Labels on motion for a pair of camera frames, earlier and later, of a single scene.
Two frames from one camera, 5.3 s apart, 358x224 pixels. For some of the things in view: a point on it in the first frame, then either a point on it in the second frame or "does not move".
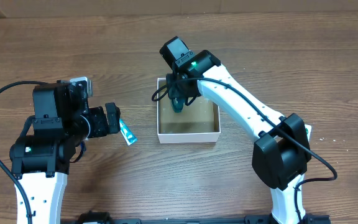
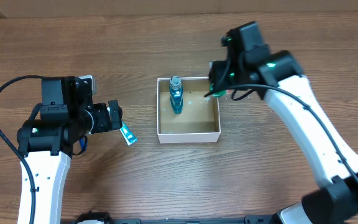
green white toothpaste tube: (128, 137) does not move
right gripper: (178, 92) to (222, 76)
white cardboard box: (199, 122) does not move
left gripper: (101, 128) does not move
